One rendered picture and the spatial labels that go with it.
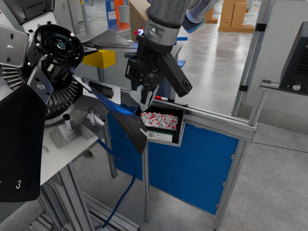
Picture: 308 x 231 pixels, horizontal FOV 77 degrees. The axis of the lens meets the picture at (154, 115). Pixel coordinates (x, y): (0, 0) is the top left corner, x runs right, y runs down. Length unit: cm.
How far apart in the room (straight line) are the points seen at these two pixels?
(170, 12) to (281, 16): 184
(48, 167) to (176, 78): 50
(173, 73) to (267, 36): 182
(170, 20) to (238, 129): 61
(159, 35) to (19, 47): 34
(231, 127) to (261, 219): 93
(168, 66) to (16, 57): 37
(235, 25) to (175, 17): 765
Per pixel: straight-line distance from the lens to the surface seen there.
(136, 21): 121
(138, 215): 154
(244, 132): 91
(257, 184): 188
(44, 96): 57
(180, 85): 47
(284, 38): 224
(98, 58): 108
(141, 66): 48
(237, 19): 804
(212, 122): 92
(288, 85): 80
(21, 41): 59
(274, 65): 230
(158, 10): 43
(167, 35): 44
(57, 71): 55
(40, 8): 68
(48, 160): 73
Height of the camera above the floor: 134
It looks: 34 degrees down
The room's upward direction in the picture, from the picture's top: straight up
